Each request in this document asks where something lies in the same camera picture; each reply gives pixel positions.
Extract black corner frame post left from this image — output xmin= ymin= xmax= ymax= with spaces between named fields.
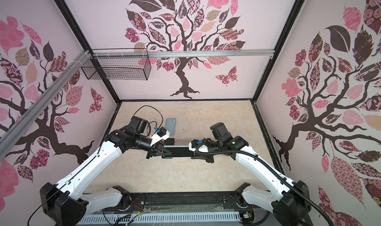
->
xmin=53 ymin=0 xmax=121 ymax=105

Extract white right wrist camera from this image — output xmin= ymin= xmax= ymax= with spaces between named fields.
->
xmin=188 ymin=139 xmax=209 ymax=153

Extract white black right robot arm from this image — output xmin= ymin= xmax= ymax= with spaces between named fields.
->
xmin=188 ymin=123 xmax=334 ymax=226

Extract white slotted cable duct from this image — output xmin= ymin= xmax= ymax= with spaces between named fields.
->
xmin=78 ymin=212 xmax=241 ymax=226

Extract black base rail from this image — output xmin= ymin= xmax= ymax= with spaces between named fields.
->
xmin=90 ymin=191 xmax=272 ymax=226

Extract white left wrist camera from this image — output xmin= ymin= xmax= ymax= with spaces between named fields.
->
xmin=150 ymin=127 xmax=170 ymax=146

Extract aluminium rail left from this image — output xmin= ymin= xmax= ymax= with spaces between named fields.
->
xmin=1 ymin=50 xmax=91 ymax=159

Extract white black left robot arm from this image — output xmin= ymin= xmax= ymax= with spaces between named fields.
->
xmin=40 ymin=117 xmax=170 ymax=226

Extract aluminium rail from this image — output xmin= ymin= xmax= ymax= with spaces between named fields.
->
xmin=1 ymin=50 xmax=91 ymax=159
xmin=92 ymin=49 xmax=275 ymax=58

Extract black corner frame post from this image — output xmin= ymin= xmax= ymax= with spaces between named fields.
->
xmin=53 ymin=0 xmax=121 ymax=105
xmin=252 ymin=0 xmax=306 ymax=103

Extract light green phone case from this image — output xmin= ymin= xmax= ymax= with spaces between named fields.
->
xmin=165 ymin=118 xmax=176 ymax=136

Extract black corner frame post right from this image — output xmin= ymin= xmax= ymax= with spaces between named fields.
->
xmin=252 ymin=0 xmax=306 ymax=103

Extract black wire basket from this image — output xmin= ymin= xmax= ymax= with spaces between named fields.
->
xmin=81 ymin=48 xmax=151 ymax=81

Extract aluminium rail back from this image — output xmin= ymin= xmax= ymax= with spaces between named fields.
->
xmin=92 ymin=49 xmax=275 ymax=58

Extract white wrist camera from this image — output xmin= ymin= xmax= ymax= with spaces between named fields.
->
xmin=150 ymin=127 xmax=170 ymax=146
xmin=188 ymin=139 xmax=209 ymax=153

